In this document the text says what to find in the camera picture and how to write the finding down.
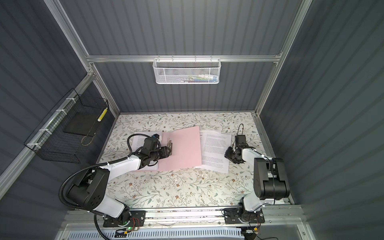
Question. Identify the black foam pad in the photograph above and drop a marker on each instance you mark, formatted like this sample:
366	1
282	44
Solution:
83	124

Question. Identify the metal folder clip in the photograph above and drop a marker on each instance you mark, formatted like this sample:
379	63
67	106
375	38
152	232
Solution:
169	143

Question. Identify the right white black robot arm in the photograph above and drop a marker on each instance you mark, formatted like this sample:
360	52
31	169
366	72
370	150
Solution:
270	183

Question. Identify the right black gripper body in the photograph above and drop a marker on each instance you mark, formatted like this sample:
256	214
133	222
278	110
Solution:
231	154

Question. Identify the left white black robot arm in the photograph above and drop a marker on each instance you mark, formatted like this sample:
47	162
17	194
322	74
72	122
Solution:
86	189

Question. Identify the floral table mat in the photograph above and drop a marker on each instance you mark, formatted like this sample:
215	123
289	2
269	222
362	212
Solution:
193	187

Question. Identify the stack of printed papers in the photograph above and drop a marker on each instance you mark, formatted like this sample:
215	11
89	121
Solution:
213	147

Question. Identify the yellow marker pen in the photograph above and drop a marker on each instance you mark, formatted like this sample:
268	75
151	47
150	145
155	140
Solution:
102	115

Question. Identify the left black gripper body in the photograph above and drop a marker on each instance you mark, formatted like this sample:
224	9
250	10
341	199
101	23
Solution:
154	156

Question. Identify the black wire wall basket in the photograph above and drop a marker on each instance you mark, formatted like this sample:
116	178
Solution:
70	135

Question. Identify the white mesh wall basket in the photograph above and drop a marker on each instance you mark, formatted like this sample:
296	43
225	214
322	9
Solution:
169	73

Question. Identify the pens in white basket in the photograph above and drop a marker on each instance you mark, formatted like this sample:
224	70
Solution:
204	78

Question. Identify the printed paper sheet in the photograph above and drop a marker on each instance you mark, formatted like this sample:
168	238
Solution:
137	140

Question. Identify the pink folder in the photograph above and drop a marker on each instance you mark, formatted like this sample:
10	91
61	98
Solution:
186	149

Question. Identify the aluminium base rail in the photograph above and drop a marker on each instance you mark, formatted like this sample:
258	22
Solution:
191	217

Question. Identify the white vented cable duct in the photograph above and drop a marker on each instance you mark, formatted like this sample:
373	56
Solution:
177	234

